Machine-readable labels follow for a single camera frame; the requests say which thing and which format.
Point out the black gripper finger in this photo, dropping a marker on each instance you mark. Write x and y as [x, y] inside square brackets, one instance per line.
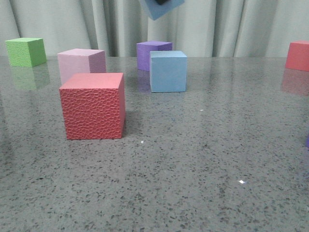
[161, 2]

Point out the light blue foam cube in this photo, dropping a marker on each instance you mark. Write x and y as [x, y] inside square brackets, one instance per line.
[168, 70]

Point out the grey-green curtain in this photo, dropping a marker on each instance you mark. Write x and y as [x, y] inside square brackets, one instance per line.
[199, 28]

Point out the purple foam cube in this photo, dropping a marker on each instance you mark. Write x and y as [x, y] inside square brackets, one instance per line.
[144, 49]

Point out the pink foam cube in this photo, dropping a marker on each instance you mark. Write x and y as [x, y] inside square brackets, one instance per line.
[80, 61]

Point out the red textured foam cube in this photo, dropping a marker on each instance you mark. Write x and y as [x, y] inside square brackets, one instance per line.
[93, 106]

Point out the green foam cube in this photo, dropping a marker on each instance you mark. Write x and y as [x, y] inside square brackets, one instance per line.
[26, 52]

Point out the red foam cube far right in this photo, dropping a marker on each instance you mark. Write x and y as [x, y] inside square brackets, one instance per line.
[298, 56]

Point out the purple cube at right edge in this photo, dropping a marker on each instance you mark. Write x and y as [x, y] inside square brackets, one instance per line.
[307, 142]

